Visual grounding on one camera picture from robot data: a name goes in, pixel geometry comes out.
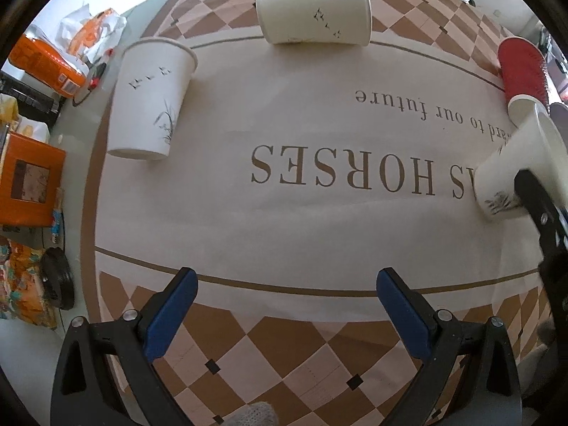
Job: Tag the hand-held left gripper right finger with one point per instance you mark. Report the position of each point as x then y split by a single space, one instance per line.
404 315

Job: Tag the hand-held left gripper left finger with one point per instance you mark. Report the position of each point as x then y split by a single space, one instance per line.
175 315

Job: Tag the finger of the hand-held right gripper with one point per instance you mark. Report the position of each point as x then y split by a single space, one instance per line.
539 204

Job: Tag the white paper cup grass print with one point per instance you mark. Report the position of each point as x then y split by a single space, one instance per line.
510 173

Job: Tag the red paper cup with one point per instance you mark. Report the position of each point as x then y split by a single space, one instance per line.
521 71

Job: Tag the white paper cup bird print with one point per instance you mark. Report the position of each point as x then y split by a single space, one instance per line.
310 13
148 97

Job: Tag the black round device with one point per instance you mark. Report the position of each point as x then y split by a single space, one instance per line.
57 277

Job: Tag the white knit fabric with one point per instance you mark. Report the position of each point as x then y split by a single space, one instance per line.
255 415

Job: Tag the beige checkered printed table mat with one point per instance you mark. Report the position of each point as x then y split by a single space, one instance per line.
284 213

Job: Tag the blue striped stick packet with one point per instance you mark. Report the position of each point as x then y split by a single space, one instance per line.
57 217

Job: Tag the colourful printed packet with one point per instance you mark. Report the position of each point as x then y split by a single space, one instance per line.
20 284

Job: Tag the orange box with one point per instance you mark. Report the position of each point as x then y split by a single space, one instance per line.
31 177

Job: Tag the orange snack packet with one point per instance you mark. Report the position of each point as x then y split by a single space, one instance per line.
40 64

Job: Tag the white and orange plastic bag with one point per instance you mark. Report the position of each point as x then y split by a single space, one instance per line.
91 26

